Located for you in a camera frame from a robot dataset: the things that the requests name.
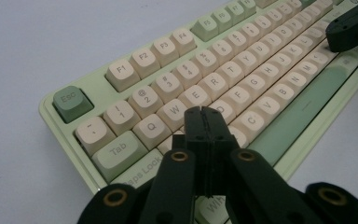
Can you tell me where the green and cream mechanical keyboard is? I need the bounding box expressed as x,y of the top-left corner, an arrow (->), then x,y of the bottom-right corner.
38,0 -> 358,224

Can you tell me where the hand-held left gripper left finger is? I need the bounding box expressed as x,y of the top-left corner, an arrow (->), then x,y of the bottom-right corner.
138,105 -> 213,224

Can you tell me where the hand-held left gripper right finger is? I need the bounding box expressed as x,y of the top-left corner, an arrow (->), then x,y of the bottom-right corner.
202,106 -> 324,224

